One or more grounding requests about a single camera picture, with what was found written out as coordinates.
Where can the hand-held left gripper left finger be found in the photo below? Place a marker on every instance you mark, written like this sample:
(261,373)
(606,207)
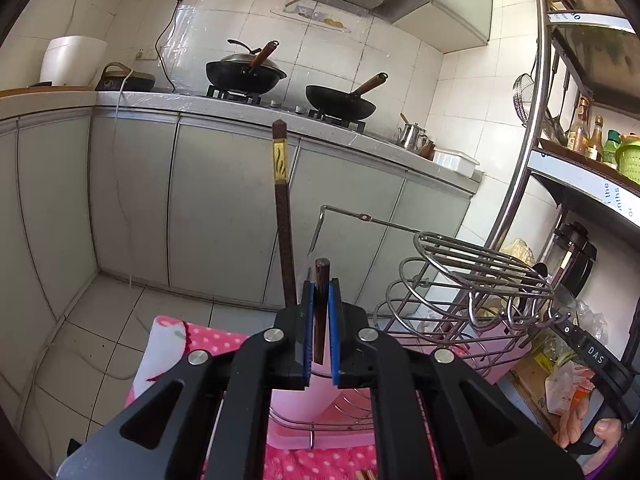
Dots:
(306,330)

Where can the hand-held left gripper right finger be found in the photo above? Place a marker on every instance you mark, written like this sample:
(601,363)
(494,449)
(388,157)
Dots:
(336,330)

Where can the dark brown gold-banded chopstick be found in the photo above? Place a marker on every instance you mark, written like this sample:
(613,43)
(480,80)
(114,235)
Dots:
(285,220)
(321,300)

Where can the black plastic spoon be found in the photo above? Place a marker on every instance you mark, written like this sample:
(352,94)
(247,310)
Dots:
(538,270)

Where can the light wooden chopstick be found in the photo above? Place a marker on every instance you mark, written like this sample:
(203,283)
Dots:
(367,476)

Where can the person's right hand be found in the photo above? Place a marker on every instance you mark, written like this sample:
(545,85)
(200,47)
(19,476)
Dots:
(607,434)

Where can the clear plastic bag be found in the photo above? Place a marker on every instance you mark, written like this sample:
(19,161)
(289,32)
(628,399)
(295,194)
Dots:
(592,320)

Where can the pink plastic tub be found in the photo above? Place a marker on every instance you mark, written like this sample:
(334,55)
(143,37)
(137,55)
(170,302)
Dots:
(320,410)

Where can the pink polka dot printed blanket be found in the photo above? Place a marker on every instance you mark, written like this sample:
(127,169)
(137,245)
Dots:
(210,335)

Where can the black kettle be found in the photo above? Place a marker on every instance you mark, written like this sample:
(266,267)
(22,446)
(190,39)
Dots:
(575,255)

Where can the pink plastic drip tray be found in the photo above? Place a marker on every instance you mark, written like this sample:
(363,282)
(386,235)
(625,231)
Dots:
(290,442)

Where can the grey kitchen counter cabinets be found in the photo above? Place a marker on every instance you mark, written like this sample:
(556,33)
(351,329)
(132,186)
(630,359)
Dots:
(210,210)

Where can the green plastic basket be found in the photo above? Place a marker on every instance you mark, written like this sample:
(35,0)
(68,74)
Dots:
(630,160)

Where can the small brown pot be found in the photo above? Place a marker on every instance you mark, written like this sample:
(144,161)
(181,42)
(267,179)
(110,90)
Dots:
(428,150)

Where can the green capped bottle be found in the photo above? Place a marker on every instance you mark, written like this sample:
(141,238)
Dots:
(611,149)

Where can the white plastic tray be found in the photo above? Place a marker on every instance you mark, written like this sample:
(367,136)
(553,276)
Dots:
(455,160)

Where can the metal kettle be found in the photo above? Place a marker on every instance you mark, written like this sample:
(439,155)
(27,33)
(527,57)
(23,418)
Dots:
(412,135)

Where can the brown sauce bottle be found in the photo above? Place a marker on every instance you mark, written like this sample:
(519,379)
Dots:
(595,140)

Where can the gas stove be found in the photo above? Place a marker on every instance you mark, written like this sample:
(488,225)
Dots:
(280,105)

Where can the bottles on shelf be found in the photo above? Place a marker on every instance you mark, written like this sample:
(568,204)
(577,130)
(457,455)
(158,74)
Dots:
(579,127)

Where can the black wok with lid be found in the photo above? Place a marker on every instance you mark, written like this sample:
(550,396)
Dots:
(240,77)

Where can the metal mesh strainer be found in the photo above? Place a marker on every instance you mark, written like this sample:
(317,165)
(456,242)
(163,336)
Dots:
(524,92)

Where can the metal shelf rack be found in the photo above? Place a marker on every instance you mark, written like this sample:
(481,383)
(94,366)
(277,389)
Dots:
(537,60)

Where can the white rice cooker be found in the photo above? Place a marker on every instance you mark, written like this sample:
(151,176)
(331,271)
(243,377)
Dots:
(70,60)

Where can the glass wall shelf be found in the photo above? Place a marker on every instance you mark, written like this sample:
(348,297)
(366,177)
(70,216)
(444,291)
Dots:
(310,14)

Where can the grey wall cabinet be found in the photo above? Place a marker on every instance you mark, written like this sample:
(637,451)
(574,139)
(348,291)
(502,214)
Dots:
(450,15)

